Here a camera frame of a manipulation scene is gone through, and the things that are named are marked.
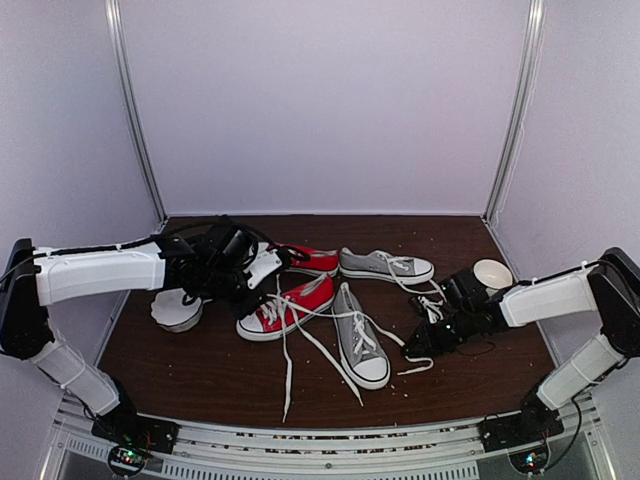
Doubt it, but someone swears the back red sneaker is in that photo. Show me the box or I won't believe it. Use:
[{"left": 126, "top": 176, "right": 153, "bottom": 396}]
[{"left": 280, "top": 244, "right": 339, "bottom": 277}]

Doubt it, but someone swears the grey sneaker with laces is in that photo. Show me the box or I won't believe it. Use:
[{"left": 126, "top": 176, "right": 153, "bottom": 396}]
[{"left": 267, "top": 282, "right": 435, "bottom": 390}]

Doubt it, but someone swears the red sneaker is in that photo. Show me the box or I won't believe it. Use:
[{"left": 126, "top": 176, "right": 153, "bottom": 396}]
[
  {"left": 236, "top": 273, "right": 364, "bottom": 423},
  {"left": 280, "top": 244, "right": 339, "bottom": 277}
]

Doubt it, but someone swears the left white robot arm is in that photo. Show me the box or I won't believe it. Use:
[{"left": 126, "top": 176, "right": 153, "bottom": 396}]
[{"left": 1, "top": 220, "right": 284, "bottom": 444}]

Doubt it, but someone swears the front aluminium rail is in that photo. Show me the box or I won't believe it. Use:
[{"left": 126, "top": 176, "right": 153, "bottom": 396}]
[{"left": 39, "top": 394, "right": 616, "bottom": 480}]

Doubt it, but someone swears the aluminium frame post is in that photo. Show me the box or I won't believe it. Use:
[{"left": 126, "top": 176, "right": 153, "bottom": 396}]
[
  {"left": 105, "top": 0, "right": 168, "bottom": 224},
  {"left": 484, "top": 0, "right": 546, "bottom": 226}
]

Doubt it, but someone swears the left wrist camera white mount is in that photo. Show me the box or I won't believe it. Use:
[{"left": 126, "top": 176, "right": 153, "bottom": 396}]
[{"left": 243, "top": 250, "right": 282, "bottom": 290}]

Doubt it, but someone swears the white fluted bowl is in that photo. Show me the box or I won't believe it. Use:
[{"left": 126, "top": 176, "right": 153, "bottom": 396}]
[{"left": 151, "top": 289, "right": 203, "bottom": 333}]

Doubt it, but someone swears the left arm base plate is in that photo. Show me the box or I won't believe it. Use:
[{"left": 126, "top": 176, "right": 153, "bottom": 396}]
[{"left": 91, "top": 416, "right": 179, "bottom": 454}]

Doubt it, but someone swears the front red sneaker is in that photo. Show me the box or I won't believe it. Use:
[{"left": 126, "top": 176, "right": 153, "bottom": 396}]
[{"left": 236, "top": 273, "right": 364, "bottom": 423}]

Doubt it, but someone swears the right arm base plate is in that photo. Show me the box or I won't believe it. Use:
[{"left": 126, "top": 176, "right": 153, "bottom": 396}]
[{"left": 478, "top": 412, "right": 564, "bottom": 453}]

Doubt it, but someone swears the right aluminium frame post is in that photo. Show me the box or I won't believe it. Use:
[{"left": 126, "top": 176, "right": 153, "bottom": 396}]
[{"left": 484, "top": 0, "right": 546, "bottom": 226}]

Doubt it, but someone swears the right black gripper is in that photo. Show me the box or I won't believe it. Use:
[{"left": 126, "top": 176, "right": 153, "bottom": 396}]
[{"left": 401, "top": 307, "right": 475, "bottom": 358}]

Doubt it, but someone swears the left aluminium frame post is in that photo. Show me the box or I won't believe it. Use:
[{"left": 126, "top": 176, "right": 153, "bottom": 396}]
[{"left": 105, "top": 0, "right": 168, "bottom": 224}]

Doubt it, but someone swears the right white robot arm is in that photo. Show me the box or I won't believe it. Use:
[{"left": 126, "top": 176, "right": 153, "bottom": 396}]
[{"left": 403, "top": 247, "right": 639, "bottom": 442}]

